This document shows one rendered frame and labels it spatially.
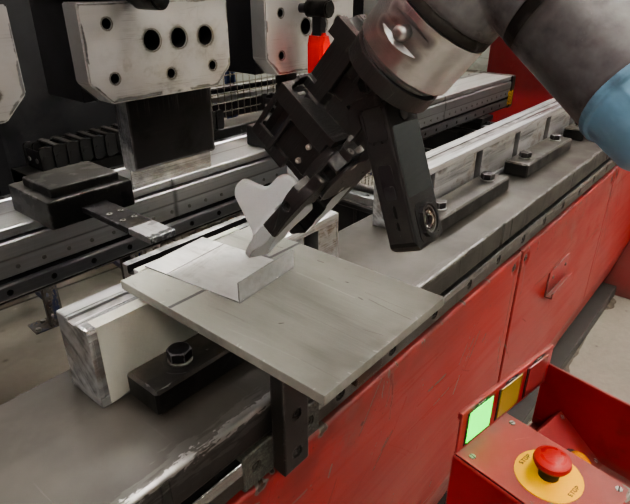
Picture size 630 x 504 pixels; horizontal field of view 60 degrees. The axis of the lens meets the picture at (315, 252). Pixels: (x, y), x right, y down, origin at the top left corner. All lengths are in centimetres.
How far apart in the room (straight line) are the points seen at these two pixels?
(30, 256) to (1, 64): 40
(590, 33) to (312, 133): 19
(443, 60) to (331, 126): 10
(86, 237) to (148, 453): 39
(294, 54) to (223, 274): 25
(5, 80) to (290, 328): 28
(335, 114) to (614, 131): 19
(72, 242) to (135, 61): 39
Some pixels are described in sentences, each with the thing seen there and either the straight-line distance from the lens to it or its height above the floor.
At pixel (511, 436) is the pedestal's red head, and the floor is 78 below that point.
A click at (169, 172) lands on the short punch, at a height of 109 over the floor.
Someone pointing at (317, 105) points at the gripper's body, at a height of 118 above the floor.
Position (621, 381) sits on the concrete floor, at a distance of 226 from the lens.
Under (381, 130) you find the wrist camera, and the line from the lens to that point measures 40.
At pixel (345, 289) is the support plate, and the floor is 100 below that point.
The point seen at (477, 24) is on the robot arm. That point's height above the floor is 124.
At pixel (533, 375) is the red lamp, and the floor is 82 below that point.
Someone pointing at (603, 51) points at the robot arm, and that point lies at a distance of 33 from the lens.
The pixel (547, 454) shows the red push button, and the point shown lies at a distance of 68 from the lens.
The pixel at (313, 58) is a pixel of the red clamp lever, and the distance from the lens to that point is 63.
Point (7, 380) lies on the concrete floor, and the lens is 226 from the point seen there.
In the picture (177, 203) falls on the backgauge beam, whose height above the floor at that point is 94.
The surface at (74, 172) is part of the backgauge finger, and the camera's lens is 81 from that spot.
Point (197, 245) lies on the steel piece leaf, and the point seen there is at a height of 100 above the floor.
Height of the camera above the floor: 127
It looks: 26 degrees down
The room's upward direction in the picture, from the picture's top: straight up
